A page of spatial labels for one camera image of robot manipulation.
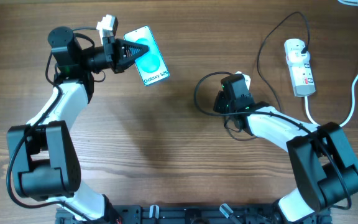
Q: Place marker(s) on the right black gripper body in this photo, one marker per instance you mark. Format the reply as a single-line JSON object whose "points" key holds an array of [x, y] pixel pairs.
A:
{"points": [[217, 102]]}

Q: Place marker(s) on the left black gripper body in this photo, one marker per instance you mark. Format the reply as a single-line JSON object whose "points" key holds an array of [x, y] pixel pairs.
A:
{"points": [[115, 56]]}

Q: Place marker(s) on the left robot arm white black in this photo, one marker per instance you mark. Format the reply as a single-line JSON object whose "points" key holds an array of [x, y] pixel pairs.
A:
{"points": [[43, 164]]}

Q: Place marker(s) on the blue Galaxy S25 smartphone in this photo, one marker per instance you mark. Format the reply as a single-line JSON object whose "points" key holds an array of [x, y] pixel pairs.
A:
{"points": [[151, 66]]}

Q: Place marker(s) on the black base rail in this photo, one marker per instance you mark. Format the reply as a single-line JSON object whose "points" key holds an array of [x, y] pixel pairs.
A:
{"points": [[248, 214]]}

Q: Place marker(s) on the white power strip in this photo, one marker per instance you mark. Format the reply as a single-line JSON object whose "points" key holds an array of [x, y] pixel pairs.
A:
{"points": [[299, 67]]}

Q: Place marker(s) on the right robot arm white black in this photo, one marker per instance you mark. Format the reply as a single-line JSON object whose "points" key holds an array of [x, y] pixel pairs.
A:
{"points": [[324, 164]]}

